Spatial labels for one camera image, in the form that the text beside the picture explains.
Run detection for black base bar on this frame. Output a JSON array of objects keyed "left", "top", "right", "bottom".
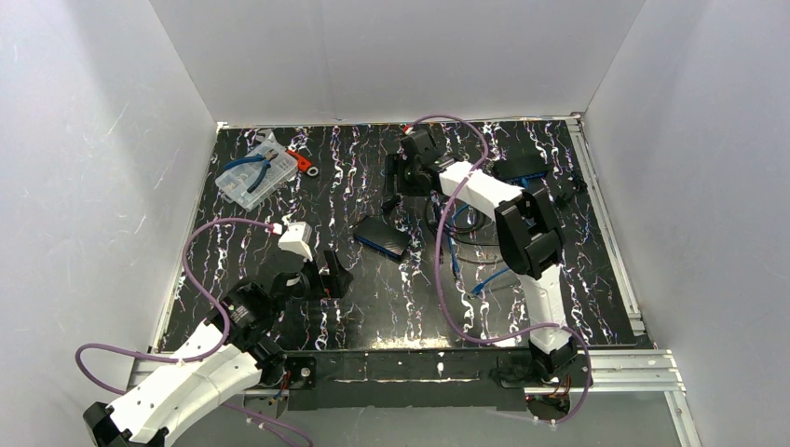
[{"left": 285, "top": 347, "right": 553, "bottom": 411}]

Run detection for clear plastic parts box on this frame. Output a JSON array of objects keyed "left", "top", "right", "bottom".
[{"left": 214, "top": 139, "right": 298, "bottom": 211}]

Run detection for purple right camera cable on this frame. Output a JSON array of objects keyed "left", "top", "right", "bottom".
[{"left": 410, "top": 115, "right": 595, "bottom": 427}]

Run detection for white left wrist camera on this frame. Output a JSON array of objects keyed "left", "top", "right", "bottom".
[{"left": 278, "top": 222, "right": 314, "bottom": 261}]

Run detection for purple camera cable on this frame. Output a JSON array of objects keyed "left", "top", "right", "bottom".
[
  {"left": 410, "top": 115, "right": 595, "bottom": 427},
  {"left": 75, "top": 217, "right": 313, "bottom": 447}
]

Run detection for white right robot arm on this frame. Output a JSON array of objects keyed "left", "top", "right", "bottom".
[{"left": 386, "top": 129, "right": 577, "bottom": 380}]

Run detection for red black tool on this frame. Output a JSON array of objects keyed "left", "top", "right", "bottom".
[{"left": 286, "top": 149, "right": 320, "bottom": 178}]

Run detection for blue handled pliers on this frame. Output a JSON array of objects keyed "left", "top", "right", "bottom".
[{"left": 225, "top": 151, "right": 278, "bottom": 194}]

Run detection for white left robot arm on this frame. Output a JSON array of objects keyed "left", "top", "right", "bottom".
[{"left": 83, "top": 251, "right": 354, "bottom": 446}]

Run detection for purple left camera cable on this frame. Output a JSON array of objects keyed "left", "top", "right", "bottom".
[{"left": 75, "top": 217, "right": 313, "bottom": 447}]

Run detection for small black clip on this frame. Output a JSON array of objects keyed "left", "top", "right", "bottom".
[{"left": 380, "top": 195, "right": 402, "bottom": 214}]

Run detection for black switch with blue ports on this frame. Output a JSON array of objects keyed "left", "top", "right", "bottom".
[{"left": 353, "top": 216, "right": 411, "bottom": 262}]

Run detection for grey ribbed network switch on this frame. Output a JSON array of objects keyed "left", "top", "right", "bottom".
[{"left": 491, "top": 155, "right": 550, "bottom": 185}]

